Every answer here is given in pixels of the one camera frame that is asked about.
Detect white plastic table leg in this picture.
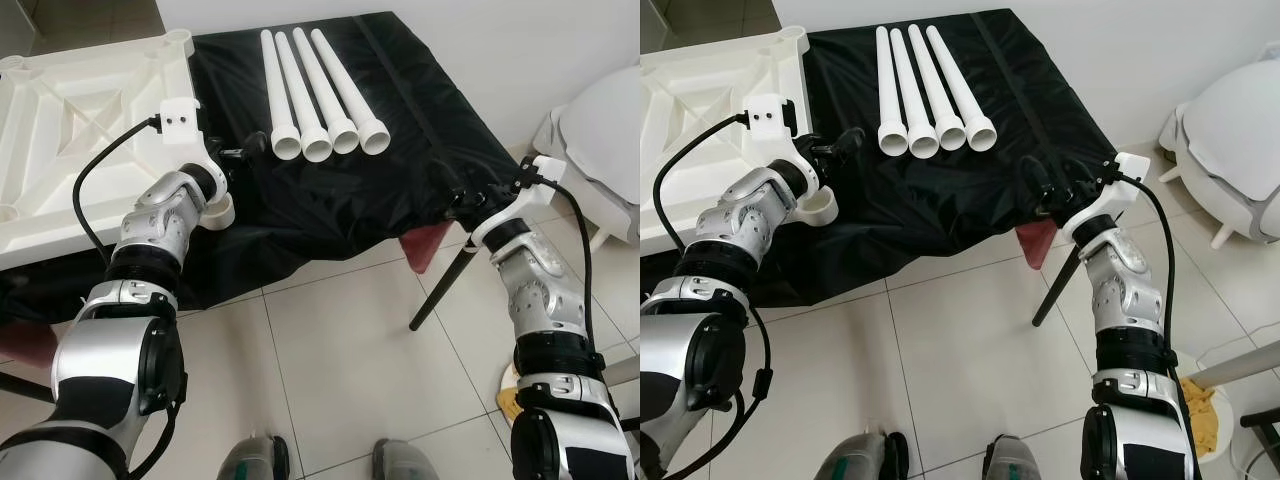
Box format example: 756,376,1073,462
925,24,999,154
875,25,910,159
310,27,394,158
889,28,940,161
292,27,362,157
259,29,302,161
907,23,968,154
274,32,334,164

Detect white plastic children table top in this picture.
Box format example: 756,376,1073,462
0,28,237,273
640,25,837,259

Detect black table cloth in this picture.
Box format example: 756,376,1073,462
0,12,523,326
640,8,1129,313

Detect white round bowl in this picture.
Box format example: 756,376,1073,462
1170,350,1242,464
495,360,531,421

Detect grey metal bar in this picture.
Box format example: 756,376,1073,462
598,352,641,389
1188,343,1280,393

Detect grey robot right foot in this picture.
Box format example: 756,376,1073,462
980,432,1046,480
372,438,441,480

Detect grey robot foot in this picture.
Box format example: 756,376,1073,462
980,432,1046,480
218,432,291,480
372,438,441,480
815,428,909,480

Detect grey robot left foot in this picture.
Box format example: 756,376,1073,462
218,432,291,480
815,428,909,480

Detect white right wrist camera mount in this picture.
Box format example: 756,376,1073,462
468,154,567,249
1060,150,1153,246

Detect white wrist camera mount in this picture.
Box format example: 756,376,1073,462
1060,150,1153,246
158,97,217,177
744,92,817,187
468,154,567,249

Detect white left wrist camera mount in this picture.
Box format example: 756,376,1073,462
744,92,817,187
158,97,217,177

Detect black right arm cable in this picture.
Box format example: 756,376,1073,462
1113,170,1181,403
514,172,599,351

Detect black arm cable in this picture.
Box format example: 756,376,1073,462
650,112,779,479
1113,170,1181,403
72,114,189,479
514,172,599,351

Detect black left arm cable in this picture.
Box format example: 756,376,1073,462
72,114,189,479
650,112,779,479

